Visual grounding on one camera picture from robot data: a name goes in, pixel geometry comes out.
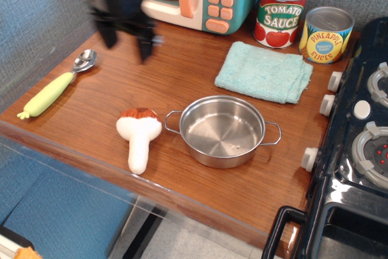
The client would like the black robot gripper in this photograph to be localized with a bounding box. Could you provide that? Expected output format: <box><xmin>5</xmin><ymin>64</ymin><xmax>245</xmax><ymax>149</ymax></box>
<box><xmin>89</xmin><ymin>0</ymin><xmax>164</xmax><ymax>64</ymax></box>

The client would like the light blue cloth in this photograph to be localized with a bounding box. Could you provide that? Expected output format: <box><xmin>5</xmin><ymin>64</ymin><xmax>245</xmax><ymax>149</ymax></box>
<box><xmin>215</xmin><ymin>41</ymin><xmax>313</xmax><ymax>104</ymax></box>

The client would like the plush mushroom toy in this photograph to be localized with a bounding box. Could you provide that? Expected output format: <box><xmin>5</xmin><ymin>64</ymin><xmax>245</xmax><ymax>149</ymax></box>
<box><xmin>116</xmin><ymin>108</ymin><xmax>162</xmax><ymax>175</ymax></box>

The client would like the tomato sauce can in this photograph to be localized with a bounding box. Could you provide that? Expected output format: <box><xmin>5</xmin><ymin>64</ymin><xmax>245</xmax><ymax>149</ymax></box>
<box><xmin>254</xmin><ymin>0</ymin><xmax>307</xmax><ymax>49</ymax></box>

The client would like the pineapple slices can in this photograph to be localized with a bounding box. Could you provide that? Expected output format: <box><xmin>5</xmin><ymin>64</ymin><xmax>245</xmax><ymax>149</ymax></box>
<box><xmin>299</xmin><ymin>7</ymin><xmax>355</xmax><ymax>64</ymax></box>

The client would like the grey stove knob middle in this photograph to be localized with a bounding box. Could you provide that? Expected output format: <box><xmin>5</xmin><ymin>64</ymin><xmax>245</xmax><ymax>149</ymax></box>
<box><xmin>319</xmin><ymin>95</ymin><xmax>335</xmax><ymax>116</ymax></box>

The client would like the grey stove knob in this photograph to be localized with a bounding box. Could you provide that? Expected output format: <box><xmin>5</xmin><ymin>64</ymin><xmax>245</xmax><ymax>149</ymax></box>
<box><xmin>327</xmin><ymin>71</ymin><xmax>343</xmax><ymax>93</ymax></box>
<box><xmin>301</xmin><ymin>147</ymin><xmax>318</xmax><ymax>172</ymax></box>
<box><xmin>319</xmin><ymin>95</ymin><xmax>335</xmax><ymax>116</ymax></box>

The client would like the grey stove knob top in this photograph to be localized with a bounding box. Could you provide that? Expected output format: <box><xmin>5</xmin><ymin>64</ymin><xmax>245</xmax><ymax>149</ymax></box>
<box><xmin>327</xmin><ymin>71</ymin><xmax>343</xmax><ymax>93</ymax></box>

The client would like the grey stove knob bottom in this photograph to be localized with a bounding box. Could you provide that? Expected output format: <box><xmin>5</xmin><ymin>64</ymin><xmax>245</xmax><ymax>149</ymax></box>
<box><xmin>301</xmin><ymin>147</ymin><xmax>318</xmax><ymax>172</ymax></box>

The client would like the orange fuzzy object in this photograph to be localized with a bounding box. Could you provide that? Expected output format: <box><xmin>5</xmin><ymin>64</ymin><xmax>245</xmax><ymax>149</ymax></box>
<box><xmin>14</xmin><ymin>247</ymin><xmax>42</xmax><ymax>259</ymax></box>

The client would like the black toy stove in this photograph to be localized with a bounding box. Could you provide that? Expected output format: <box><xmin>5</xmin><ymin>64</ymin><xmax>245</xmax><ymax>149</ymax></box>
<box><xmin>262</xmin><ymin>17</ymin><xmax>387</xmax><ymax>258</ymax></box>

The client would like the spoon with green handle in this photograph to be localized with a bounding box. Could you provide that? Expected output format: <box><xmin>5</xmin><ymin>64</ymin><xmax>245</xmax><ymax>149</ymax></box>
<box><xmin>16</xmin><ymin>49</ymin><xmax>97</xmax><ymax>120</ymax></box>

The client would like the steel pot with handles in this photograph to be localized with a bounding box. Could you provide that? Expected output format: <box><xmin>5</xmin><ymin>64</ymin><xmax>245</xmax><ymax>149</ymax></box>
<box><xmin>164</xmin><ymin>95</ymin><xmax>283</xmax><ymax>169</ymax></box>

